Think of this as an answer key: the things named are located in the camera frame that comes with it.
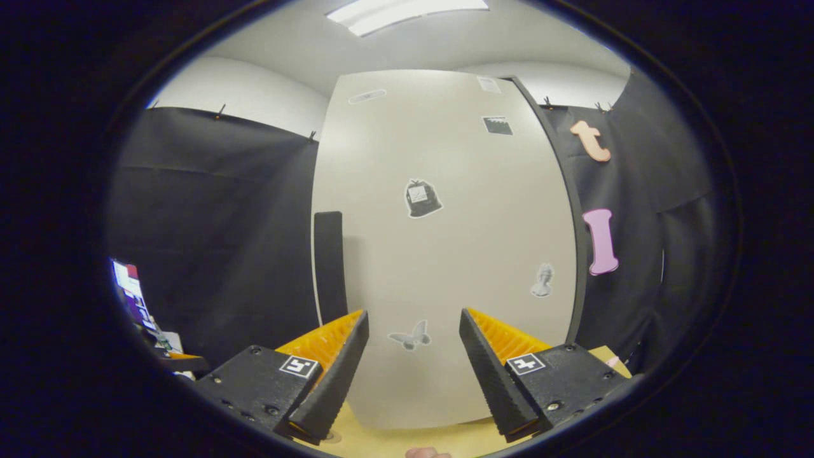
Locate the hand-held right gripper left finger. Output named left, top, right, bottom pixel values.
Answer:
left=193, top=309, right=370, bottom=446

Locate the computer screen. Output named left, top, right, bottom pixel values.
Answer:
left=111, top=258, right=156, bottom=331

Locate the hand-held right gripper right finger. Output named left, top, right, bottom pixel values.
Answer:
left=459, top=308, right=631, bottom=444

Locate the black backdrop cloth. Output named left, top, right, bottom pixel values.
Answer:
left=105, top=67, right=719, bottom=376

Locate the grey cabinet door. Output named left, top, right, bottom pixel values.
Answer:
left=310, top=69, right=578, bottom=430

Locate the large ceiling light panel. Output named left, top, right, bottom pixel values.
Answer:
left=326, top=0, right=490, bottom=37

